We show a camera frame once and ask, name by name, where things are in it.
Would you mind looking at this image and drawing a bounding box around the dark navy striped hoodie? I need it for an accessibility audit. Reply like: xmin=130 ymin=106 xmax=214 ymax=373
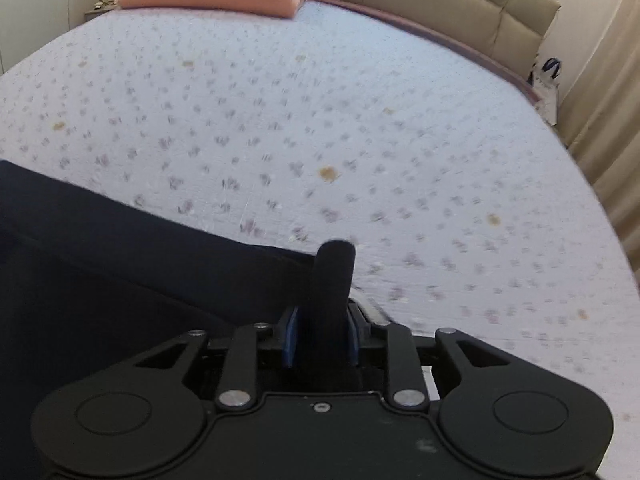
xmin=0 ymin=160 xmax=373 ymax=480

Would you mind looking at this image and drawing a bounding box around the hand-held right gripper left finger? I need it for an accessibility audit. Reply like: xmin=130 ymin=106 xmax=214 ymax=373
xmin=125 ymin=307 xmax=301 ymax=409

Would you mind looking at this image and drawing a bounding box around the beige curtain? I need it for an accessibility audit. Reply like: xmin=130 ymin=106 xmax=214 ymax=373
xmin=554 ymin=0 xmax=640 ymax=283

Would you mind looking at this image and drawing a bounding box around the white shopping bag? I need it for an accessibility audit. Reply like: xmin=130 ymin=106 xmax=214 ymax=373
xmin=529 ymin=55 xmax=564 ymax=127

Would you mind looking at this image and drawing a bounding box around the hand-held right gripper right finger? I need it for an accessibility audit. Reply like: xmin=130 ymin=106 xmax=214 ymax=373
xmin=347 ymin=300 xmax=522 ymax=409

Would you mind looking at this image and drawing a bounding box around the bed with floral sheet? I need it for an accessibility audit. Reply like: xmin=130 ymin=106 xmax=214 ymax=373
xmin=0 ymin=0 xmax=640 ymax=480

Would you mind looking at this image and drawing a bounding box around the beige padded headboard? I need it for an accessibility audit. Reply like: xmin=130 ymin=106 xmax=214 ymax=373
xmin=305 ymin=0 xmax=562 ymax=80

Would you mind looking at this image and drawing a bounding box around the pale green nightstand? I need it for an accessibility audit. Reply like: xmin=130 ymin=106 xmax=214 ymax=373
xmin=82 ymin=0 xmax=124 ymax=22

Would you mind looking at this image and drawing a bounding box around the pink folded blanket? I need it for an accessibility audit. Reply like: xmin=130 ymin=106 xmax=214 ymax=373
xmin=117 ymin=0 xmax=312 ymax=18

